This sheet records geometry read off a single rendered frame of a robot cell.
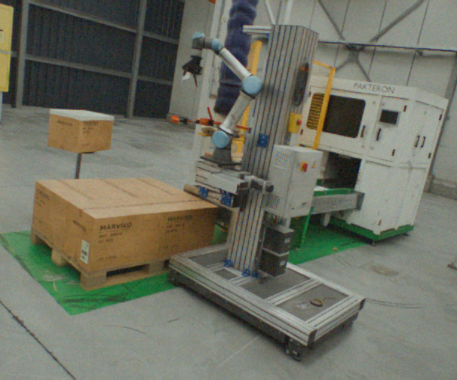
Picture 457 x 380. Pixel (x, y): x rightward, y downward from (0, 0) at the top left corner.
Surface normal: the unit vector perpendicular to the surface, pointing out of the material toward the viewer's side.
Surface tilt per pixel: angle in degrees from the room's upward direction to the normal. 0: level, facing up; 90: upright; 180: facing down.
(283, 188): 90
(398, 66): 90
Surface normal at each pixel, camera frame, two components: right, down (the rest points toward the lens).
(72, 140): -0.32, 0.15
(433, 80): -0.64, 0.06
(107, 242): 0.70, 0.28
